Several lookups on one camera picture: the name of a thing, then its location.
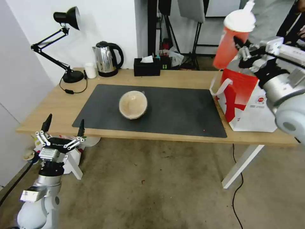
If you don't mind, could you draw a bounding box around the beige takeout bowl clear lid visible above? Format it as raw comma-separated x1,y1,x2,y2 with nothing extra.
119,90,149,120

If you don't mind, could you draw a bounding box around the black tissue box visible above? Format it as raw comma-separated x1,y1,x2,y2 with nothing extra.
133,57,161,77

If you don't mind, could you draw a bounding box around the small white cup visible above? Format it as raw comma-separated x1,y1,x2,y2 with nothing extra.
84,63,97,79

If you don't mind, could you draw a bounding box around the black desk lamp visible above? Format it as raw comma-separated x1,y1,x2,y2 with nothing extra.
30,6,85,83

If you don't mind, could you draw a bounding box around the red white takeout bag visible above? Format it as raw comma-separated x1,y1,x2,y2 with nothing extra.
209,61,278,133

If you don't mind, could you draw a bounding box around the red drink cup white lid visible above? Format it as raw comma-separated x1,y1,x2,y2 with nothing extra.
213,7,257,70

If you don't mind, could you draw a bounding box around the black power strip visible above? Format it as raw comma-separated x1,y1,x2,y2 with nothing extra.
153,54,171,70

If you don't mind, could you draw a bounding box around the steel electric kettle black handle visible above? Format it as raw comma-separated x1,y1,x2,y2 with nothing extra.
92,41,125,78

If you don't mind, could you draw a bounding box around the black lamp cable with switch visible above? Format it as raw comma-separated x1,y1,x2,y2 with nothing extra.
59,69,88,95

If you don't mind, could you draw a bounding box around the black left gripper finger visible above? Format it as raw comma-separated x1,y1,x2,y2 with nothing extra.
36,114,53,146
64,119,87,151

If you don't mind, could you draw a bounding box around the grey hanging panel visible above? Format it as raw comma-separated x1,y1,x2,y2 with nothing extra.
177,0,206,24

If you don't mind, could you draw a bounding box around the black metal frame post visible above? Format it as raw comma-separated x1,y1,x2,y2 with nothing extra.
147,0,163,57

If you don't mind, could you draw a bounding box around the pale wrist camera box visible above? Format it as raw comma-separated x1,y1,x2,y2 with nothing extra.
38,147,60,159
260,37,305,63

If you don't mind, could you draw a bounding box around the white table leg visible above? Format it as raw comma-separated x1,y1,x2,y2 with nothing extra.
221,144,265,189
64,148,83,180

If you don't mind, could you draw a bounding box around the white drinking straw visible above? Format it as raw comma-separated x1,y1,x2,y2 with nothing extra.
243,0,255,12

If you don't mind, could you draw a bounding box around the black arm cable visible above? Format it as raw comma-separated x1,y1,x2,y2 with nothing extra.
0,156,40,205

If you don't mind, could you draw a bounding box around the black floor cable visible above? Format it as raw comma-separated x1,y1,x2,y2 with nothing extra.
231,143,244,229

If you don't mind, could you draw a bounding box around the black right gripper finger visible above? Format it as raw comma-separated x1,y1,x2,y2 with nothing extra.
233,36,254,59

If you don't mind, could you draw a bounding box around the clear crumpled plastic bag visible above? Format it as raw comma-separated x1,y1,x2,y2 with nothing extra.
168,46,185,68

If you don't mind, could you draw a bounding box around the black tripod stand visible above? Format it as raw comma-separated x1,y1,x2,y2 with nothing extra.
163,14,183,70
190,21,211,71

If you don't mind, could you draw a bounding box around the black desk mat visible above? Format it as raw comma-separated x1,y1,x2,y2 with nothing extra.
72,84,227,138

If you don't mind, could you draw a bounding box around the person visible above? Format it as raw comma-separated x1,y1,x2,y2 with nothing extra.
250,0,305,46

